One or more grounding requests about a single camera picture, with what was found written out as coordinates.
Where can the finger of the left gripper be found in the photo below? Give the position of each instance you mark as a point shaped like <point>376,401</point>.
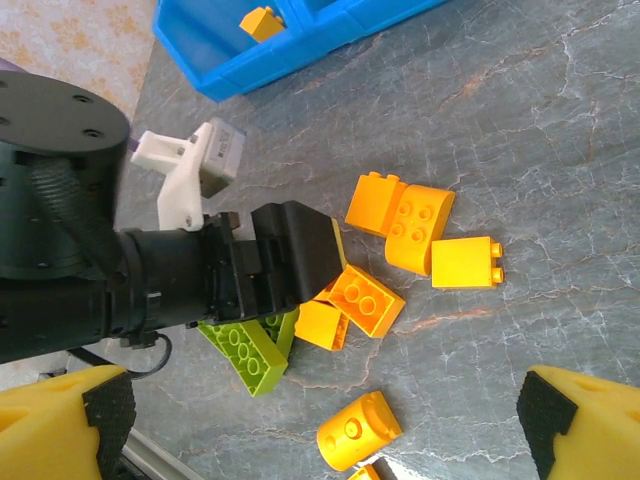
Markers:
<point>300,250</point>

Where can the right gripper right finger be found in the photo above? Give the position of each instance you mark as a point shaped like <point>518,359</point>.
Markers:
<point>600,430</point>

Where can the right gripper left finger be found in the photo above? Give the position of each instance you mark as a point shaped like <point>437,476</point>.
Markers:
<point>45,430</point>

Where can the long green lego brick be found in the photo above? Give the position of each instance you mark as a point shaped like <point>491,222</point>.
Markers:
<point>341,247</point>
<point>285,330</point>
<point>250,357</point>

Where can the orange curved lego brick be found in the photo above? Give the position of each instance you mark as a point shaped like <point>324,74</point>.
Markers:
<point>415,235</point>

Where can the orange cylinder lego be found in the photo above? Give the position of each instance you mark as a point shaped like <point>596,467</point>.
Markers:
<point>355,432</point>

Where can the blue plastic bin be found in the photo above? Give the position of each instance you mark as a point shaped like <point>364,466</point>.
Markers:
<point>220,75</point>
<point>350,25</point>

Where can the aluminium side rail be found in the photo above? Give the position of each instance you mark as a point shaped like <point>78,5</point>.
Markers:
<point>155,457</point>

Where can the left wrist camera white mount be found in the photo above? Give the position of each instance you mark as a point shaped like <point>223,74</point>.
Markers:
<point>180,165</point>

